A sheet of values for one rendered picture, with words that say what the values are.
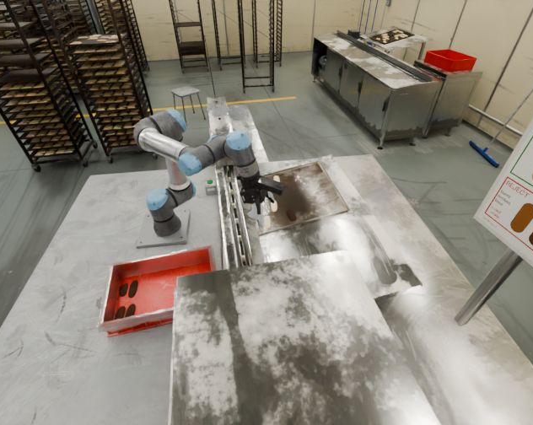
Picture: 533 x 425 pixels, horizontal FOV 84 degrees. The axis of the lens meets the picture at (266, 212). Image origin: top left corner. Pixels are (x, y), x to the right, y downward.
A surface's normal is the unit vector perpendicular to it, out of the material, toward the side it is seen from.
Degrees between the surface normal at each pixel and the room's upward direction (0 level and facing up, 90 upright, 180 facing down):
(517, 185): 90
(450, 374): 0
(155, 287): 0
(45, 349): 0
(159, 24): 90
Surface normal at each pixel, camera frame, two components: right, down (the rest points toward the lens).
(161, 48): 0.19, 0.65
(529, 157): -0.96, 0.18
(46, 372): -0.01, -0.76
